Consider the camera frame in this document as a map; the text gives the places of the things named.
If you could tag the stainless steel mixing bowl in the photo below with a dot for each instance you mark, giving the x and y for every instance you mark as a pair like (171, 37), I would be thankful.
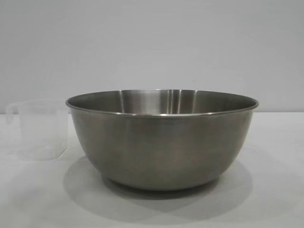
(161, 147)

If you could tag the translucent plastic measuring cup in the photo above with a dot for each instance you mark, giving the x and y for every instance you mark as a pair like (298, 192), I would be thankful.
(35, 128)

